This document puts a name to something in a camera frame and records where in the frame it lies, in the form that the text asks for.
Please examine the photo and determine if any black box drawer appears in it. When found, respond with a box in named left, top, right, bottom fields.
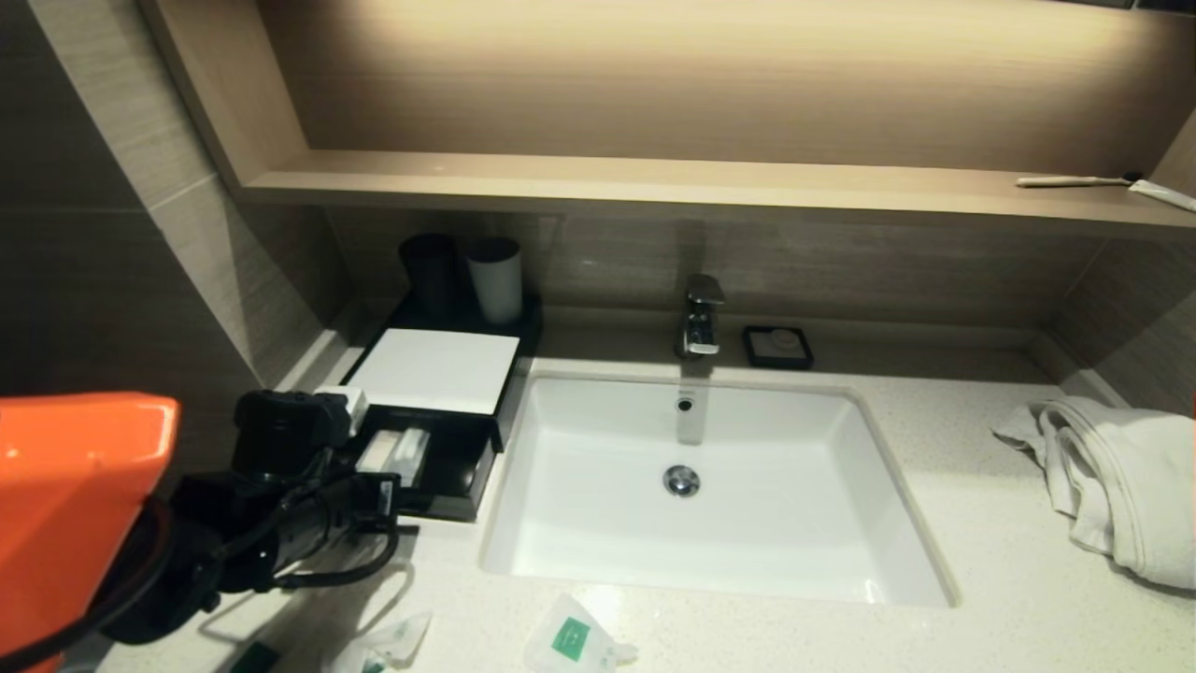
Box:
left=355, top=416, right=498, bottom=523

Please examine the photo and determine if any long toothbrush packet green label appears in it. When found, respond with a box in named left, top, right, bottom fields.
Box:
left=229, top=638, right=286, bottom=673

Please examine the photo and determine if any black box with white lid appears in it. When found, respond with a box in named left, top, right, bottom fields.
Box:
left=341, top=297, right=545, bottom=454

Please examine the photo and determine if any beige packet in drawer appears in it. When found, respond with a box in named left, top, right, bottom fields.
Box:
left=358, top=428, right=403, bottom=474

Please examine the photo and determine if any white packet in drawer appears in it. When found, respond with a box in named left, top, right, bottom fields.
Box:
left=388, top=426, right=433, bottom=487

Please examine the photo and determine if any crumpled small white packet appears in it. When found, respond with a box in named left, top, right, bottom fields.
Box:
left=327, top=610, right=434, bottom=673

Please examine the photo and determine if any black cup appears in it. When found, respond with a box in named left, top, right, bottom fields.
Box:
left=399, top=234, right=461, bottom=319

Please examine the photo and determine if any flat packet green square label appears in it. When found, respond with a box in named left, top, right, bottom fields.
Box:
left=523, top=593, right=639, bottom=673

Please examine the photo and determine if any grey white cup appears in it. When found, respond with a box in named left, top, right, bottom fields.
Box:
left=466, top=237, right=524, bottom=325

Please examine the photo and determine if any chrome faucet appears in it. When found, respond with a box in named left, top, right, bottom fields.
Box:
left=676, top=274, right=727, bottom=361

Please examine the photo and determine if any white sink basin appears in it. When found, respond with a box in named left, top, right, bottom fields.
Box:
left=478, top=371, right=961, bottom=609

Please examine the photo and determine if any black soap dish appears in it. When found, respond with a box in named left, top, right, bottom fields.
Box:
left=743, top=324, right=814, bottom=370

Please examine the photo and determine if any white towel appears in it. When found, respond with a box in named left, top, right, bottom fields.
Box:
left=990, top=396, right=1196, bottom=592

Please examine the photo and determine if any beige toothbrush with black head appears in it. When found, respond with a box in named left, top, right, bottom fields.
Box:
left=1014, top=174, right=1141, bottom=190

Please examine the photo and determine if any white toothpaste tube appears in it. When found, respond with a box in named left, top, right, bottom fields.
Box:
left=1126, top=179, right=1196, bottom=214

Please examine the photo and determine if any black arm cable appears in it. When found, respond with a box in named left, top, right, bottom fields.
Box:
left=0, top=505, right=405, bottom=673

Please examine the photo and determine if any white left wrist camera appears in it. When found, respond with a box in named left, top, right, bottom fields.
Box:
left=318, top=385, right=368, bottom=436

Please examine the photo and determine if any wooden wall shelf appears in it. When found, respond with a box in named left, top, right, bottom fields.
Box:
left=238, top=150, right=1196, bottom=242

